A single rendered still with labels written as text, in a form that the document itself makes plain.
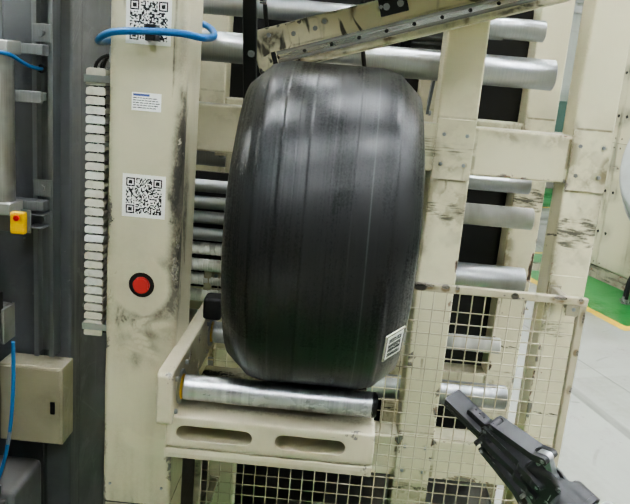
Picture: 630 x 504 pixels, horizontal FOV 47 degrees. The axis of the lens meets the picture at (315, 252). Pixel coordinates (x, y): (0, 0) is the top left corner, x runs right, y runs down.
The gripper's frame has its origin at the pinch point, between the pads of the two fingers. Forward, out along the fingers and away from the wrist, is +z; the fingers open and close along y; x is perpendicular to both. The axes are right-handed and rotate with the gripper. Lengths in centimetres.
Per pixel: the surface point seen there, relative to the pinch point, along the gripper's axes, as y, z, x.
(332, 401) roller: 15.4, 20.8, -7.4
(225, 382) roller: 14.9, 34.4, -20.3
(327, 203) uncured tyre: -21.6, 29.3, -4.8
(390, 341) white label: -1.9, 15.5, -1.6
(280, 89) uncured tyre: -29, 48, 0
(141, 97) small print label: -22, 68, -14
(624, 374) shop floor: 225, 45, 236
